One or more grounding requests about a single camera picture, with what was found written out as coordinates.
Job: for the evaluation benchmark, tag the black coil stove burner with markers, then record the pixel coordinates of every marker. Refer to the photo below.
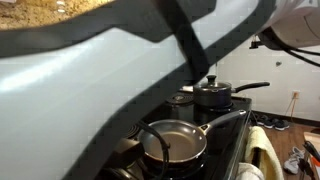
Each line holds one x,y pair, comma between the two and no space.
186,168
216,108
180,98
134,131

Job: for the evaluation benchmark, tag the black saucepan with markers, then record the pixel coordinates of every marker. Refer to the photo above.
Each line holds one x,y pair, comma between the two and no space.
213,98

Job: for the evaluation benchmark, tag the black electric stove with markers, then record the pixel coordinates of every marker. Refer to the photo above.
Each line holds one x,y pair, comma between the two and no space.
226,133

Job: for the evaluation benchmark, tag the black shoe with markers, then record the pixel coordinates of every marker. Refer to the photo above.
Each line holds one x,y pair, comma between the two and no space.
261,120
270,123
282,125

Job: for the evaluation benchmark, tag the yellow towel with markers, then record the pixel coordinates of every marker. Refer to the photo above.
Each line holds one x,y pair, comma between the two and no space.
263,150

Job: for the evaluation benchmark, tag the white towel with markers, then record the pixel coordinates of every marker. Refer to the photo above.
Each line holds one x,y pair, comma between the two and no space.
248,171

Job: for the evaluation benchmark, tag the grey sneaker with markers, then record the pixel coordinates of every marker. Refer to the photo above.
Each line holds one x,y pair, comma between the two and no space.
293,161

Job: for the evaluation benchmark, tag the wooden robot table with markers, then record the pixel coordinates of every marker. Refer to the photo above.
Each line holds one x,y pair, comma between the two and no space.
311,136

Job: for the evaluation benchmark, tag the black clamp tool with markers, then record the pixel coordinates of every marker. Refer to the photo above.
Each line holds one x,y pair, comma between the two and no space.
311,150

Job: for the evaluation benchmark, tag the round grey wall knob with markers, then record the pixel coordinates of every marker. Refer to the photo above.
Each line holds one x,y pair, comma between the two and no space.
278,63

